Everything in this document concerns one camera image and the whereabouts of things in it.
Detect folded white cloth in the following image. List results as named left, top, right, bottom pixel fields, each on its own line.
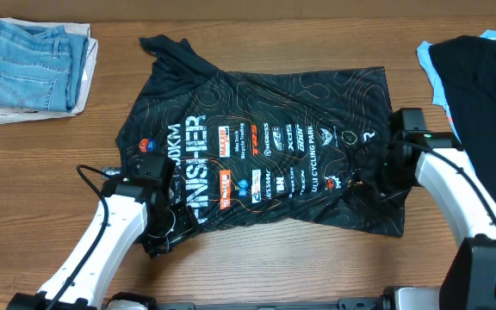
left=0, top=18, right=98, bottom=124

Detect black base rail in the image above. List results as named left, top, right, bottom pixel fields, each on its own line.
left=104, top=288, right=440, bottom=310

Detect black cycling jersey orange lines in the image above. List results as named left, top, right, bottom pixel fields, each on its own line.
left=115, top=35, right=407, bottom=237

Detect folded blue jeans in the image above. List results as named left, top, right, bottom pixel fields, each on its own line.
left=0, top=20, right=89, bottom=112

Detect plain black t-shirt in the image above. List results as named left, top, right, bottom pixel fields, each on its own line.
left=430, top=36, right=496, bottom=202

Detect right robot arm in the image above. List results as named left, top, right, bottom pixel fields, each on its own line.
left=376, top=108, right=496, bottom=310

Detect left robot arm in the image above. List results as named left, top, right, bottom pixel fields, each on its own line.
left=7, top=152, right=199, bottom=310

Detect light blue t-shirt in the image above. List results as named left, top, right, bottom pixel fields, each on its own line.
left=416, top=29, right=496, bottom=285

